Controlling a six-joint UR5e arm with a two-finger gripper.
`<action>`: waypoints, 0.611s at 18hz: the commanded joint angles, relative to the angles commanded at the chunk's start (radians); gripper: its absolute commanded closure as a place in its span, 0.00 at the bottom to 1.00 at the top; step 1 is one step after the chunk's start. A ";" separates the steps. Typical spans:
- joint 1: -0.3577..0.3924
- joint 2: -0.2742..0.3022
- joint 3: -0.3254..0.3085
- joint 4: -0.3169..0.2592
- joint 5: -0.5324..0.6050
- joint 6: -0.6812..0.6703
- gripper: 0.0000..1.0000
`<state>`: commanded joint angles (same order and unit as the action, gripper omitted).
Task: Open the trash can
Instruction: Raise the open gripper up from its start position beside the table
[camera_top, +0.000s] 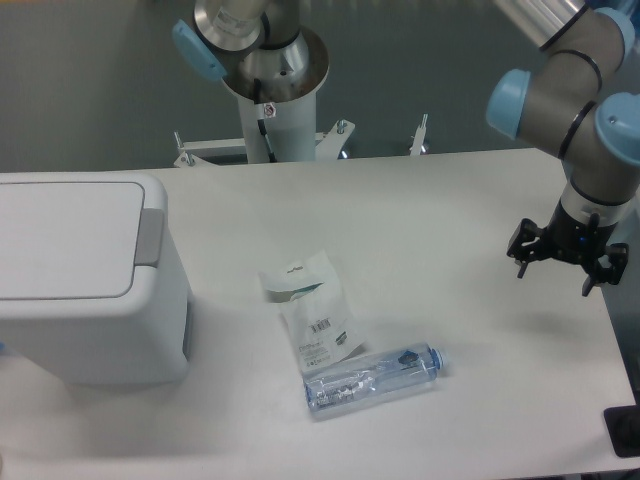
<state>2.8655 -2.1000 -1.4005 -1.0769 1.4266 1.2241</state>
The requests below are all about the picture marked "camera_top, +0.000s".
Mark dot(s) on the black device at table edge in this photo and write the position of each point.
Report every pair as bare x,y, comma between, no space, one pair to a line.
623,427

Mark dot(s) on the white pedestal base frame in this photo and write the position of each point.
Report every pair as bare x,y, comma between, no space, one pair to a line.
268,146

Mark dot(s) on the clear plastic water bottle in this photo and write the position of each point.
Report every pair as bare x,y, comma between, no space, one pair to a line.
372,379

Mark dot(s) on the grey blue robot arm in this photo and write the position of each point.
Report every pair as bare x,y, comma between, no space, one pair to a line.
557,110

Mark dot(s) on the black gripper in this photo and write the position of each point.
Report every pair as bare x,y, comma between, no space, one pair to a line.
572,241

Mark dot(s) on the white plastic package bag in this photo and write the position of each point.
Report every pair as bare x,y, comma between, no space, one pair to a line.
311,299

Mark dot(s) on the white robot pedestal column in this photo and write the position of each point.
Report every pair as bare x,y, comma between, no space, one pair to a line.
280,85

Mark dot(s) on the white push-lid trash can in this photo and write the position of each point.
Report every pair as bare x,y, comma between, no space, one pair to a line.
93,289

